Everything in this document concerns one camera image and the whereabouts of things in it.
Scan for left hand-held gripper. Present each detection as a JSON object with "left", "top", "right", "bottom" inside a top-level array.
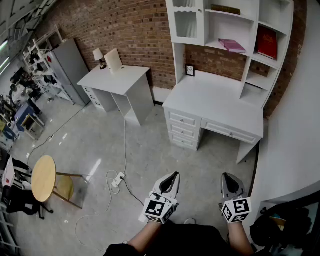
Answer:
[{"left": 142, "top": 171, "right": 181, "bottom": 225}]

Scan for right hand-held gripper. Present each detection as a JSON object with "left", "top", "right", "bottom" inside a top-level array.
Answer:
[{"left": 220, "top": 172, "right": 252, "bottom": 224}]

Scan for white cabinet door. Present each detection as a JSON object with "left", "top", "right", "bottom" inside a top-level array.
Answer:
[{"left": 166, "top": 0, "right": 206, "bottom": 46}]

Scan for person's left forearm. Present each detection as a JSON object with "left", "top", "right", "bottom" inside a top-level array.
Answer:
[{"left": 126, "top": 221, "right": 163, "bottom": 253}]

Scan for person's right forearm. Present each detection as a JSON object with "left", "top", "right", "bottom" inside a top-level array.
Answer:
[{"left": 228, "top": 221, "right": 255, "bottom": 256}]

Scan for white desk with hutch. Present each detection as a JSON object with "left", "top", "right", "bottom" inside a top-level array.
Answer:
[{"left": 162, "top": 0, "right": 295, "bottom": 165}]

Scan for small white side desk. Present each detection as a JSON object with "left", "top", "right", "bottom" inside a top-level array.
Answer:
[{"left": 76, "top": 64, "right": 155, "bottom": 127}]

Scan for dark blue box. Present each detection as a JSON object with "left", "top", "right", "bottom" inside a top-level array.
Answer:
[{"left": 13, "top": 103, "right": 42, "bottom": 131}]

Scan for white power strip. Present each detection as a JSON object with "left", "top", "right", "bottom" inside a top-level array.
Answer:
[{"left": 111, "top": 171, "right": 126, "bottom": 189}]

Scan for person's black clothing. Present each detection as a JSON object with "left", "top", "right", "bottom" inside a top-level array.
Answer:
[{"left": 103, "top": 222, "right": 253, "bottom": 256}]

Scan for black backpack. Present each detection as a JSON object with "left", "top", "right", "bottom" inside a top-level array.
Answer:
[{"left": 249, "top": 203, "right": 313, "bottom": 247}]

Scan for round wooden table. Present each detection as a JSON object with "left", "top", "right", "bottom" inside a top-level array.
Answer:
[{"left": 31, "top": 154, "right": 85, "bottom": 210}]

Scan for pink book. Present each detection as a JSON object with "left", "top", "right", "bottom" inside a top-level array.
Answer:
[{"left": 218, "top": 38, "right": 247, "bottom": 54}]

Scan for black office chair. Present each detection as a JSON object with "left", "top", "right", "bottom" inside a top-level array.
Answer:
[{"left": 1, "top": 186, "right": 55, "bottom": 221}]

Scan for white table lamp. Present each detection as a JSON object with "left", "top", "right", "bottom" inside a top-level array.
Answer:
[{"left": 92, "top": 48, "right": 108, "bottom": 71}]

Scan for red book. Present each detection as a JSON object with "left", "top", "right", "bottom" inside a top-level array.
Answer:
[{"left": 256, "top": 25, "right": 278, "bottom": 60}]

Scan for white paper sign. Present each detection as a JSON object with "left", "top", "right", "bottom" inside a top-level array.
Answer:
[{"left": 1, "top": 154, "right": 15, "bottom": 188}]

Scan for brown hardcover book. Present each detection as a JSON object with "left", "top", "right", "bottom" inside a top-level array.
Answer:
[{"left": 210, "top": 4, "right": 242, "bottom": 15}]

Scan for white shelving rack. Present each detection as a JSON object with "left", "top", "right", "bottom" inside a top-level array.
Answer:
[{"left": 22, "top": 24, "right": 76, "bottom": 105}]

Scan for black floor cable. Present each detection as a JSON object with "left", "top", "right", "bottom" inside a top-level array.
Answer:
[{"left": 121, "top": 177, "right": 145, "bottom": 206}]

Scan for white power cable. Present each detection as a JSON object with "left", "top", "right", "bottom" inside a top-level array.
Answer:
[{"left": 106, "top": 119, "right": 128, "bottom": 195}]

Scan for long white floor cable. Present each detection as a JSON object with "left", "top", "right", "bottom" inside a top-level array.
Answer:
[{"left": 74, "top": 172, "right": 126, "bottom": 252}]

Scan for thin black cable with switch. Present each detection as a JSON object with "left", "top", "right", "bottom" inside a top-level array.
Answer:
[{"left": 26, "top": 107, "right": 86, "bottom": 166}]

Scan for wooden frame box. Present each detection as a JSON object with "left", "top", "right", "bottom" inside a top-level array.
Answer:
[{"left": 21, "top": 113, "right": 46, "bottom": 141}]

